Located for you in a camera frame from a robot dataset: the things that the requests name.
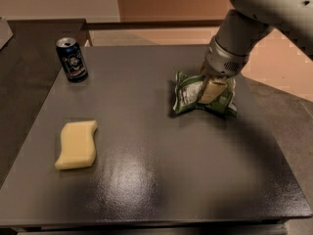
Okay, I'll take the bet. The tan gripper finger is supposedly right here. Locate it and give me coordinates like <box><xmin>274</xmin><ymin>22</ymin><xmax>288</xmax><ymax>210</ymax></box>
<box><xmin>199</xmin><ymin>64</ymin><xmax>210</xmax><ymax>102</ymax></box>
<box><xmin>199</xmin><ymin>77</ymin><xmax>227</xmax><ymax>104</ymax></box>

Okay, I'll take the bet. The green jalapeno chip bag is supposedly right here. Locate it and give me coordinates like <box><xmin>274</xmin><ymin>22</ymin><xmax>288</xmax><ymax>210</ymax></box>
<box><xmin>173</xmin><ymin>71</ymin><xmax>237</xmax><ymax>118</ymax></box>

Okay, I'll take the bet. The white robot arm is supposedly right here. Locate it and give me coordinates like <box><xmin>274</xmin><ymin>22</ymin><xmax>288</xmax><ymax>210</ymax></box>
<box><xmin>199</xmin><ymin>0</ymin><xmax>313</xmax><ymax>104</ymax></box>

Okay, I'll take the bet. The dark blue soda can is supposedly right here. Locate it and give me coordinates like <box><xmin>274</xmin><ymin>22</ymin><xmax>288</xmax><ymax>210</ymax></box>
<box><xmin>56</xmin><ymin>37</ymin><xmax>88</xmax><ymax>82</ymax></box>

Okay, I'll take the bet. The yellow sponge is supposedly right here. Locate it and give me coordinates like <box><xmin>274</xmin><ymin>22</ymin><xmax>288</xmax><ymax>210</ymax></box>
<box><xmin>55</xmin><ymin>120</ymin><xmax>98</xmax><ymax>170</ymax></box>

